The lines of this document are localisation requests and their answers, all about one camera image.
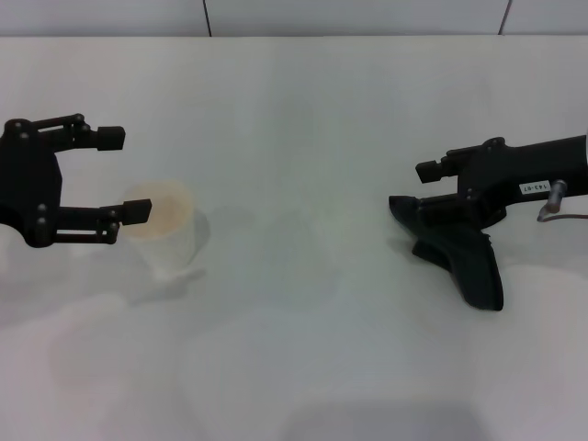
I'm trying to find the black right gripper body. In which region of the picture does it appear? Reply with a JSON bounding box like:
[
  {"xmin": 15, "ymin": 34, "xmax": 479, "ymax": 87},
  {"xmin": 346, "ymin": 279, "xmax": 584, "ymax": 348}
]
[{"xmin": 458, "ymin": 134, "xmax": 588, "ymax": 227}]

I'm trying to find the dark blue rag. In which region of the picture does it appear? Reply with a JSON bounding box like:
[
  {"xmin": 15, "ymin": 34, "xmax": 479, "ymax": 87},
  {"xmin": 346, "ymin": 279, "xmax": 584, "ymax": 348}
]
[{"xmin": 388, "ymin": 195, "xmax": 505, "ymax": 313}]

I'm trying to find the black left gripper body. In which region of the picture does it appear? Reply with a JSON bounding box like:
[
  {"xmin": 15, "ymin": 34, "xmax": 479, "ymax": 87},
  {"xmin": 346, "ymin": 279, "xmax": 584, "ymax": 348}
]
[{"xmin": 0, "ymin": 118, "xmax": 64, "ymax": 250}]

